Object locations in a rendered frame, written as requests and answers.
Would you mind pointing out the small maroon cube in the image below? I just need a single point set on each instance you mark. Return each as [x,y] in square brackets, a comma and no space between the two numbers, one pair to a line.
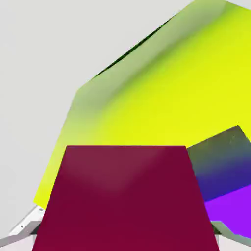
[125,200]

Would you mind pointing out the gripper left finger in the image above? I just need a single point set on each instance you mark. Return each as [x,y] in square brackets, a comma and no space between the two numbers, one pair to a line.
[25,227]

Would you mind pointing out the small purple cube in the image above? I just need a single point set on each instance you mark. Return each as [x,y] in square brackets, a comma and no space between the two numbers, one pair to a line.
[223,172]

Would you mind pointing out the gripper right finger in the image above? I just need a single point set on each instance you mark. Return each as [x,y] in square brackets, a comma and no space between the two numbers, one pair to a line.
[229,234]

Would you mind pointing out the large yellow box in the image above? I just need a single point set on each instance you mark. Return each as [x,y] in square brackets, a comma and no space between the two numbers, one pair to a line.
[160,102]

